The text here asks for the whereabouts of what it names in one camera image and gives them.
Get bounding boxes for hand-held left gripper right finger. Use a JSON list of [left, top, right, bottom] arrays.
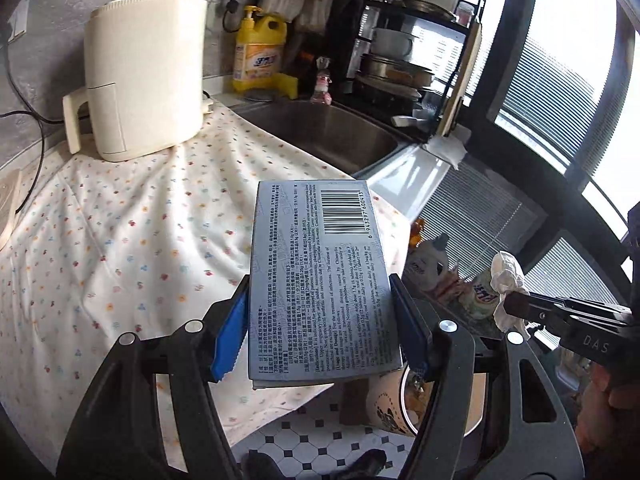
[[389, 272, 586, 480]]

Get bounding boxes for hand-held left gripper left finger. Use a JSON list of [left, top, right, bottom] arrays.
[[57, 274, 251, 480]]

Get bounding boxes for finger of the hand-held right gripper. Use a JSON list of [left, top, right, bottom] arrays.
[[506, 311, 571, 335], [505, 292, 626, 317]]

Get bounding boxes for white tissue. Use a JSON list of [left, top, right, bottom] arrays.
[[490, 251, 531, 333]]

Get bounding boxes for beige printed trash bin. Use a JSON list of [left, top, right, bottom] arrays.
[[365, 366, 441, 437]]

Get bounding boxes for grey printed cardboard box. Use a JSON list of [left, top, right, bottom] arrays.
[[248, 179, 404, 391]]

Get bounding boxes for person's right hand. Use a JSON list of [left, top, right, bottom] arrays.
[[575, 362, 640, 456]]

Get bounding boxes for round printed snack tub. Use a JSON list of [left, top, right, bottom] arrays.
[[457, 269, 501, 320]]

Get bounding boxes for round cup with pattern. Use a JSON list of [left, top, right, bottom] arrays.
[[340, 372, 489, 437]]

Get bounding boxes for person's black shoe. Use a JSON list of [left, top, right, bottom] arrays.
[[245, 452, 282, 480], [330, 449, 389, 480]]

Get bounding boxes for floral tablecloth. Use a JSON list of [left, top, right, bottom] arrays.
[[0, 105, 416, 476]]

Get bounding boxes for white cloth rag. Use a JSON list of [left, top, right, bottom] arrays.
[[425, 135, 469, 169]]

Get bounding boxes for white window blind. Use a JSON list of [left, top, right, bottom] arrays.
[[495, 5, 632, 177]]

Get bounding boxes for stainless steel sink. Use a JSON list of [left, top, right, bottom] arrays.
[[234, 100, 417, 177]]

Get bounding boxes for wooden cutting board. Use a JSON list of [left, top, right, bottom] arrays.
[[437, 22, 484, 139]]

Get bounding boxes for stack of plates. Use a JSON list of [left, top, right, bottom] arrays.
[[352, 76, 427, 102]]

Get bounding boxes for yellow sponge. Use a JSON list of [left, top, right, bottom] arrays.
[[272, 73, 300, 99]]

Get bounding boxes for metal baking pan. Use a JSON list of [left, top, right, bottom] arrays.
[[357, 52, 434, 89]]

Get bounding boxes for small pink wrapped bottle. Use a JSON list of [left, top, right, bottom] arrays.
[[311, 57, 335, 106]]

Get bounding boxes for cream air fryer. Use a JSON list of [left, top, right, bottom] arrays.
[[62, 0, 214, 163]]

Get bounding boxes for yellow detergent bottle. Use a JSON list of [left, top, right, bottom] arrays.
[[232, 6, 289, 92]]

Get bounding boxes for white bowl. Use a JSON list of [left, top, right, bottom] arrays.
[[372, 27, 419, 59]]

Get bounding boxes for black dish rack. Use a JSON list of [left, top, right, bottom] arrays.
[[345, 0, 490, 137]]

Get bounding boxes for black window frame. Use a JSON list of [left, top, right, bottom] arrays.
[[470, 0, 640, 311]]

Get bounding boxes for black power cable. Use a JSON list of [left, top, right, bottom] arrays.
[[14, 122, 47, 217], [0, 35, 65, 126]]

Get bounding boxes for white wall socket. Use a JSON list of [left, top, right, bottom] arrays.
[[9, 0, 31, 42]]

